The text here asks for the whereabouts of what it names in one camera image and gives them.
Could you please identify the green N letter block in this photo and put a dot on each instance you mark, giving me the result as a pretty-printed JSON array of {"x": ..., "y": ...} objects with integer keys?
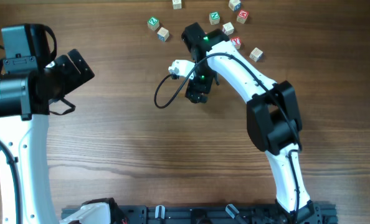
[{"x": 214, "y": 18}]

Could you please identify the blue X letter block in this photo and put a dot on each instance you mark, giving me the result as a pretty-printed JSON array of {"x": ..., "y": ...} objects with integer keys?
[{"x": 256, "y": 54}]

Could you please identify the red Y letter block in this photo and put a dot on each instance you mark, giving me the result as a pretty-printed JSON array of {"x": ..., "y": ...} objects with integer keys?
[{"x": 236, "y": 42}]

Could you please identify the green Z letter block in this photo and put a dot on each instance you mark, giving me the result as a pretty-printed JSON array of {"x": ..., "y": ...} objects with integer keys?
[{"x": 153, "y": 23}]

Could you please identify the blue sided wooden block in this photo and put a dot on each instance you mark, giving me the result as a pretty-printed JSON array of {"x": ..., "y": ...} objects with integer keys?
[{"x": 163, "y": 34}]

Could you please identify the plain wooden block far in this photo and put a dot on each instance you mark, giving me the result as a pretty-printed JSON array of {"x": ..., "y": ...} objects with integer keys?
[{"x": 177, "y": 4}]

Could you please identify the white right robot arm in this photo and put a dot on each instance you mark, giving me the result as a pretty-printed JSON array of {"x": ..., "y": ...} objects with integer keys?
[{"x": 273, "y": 116}]

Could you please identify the white red sided block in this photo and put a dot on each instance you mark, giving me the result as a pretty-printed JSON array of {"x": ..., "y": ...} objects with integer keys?
[{"x": 228, "y": 28}]

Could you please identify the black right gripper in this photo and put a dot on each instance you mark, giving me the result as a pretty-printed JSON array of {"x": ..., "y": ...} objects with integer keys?
[{"x": 196, "y": 94}]

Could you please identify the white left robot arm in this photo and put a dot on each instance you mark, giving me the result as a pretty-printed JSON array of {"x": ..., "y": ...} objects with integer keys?
[{"x": 32, "y": 76}]

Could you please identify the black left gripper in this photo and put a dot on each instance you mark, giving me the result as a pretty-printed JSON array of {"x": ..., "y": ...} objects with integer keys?
[{"x": 80, "y": 66}]

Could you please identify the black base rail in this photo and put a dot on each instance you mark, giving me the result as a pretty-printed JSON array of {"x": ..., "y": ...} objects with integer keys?
[{"x": 313, "y": 213}]

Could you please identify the blue sided far block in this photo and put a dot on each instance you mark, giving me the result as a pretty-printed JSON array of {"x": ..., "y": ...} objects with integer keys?
[{"x": 234, "y": 5}]

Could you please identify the red M letter block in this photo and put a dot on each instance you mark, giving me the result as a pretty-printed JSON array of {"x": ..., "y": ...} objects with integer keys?
[{"x": 242, "y": 16}]

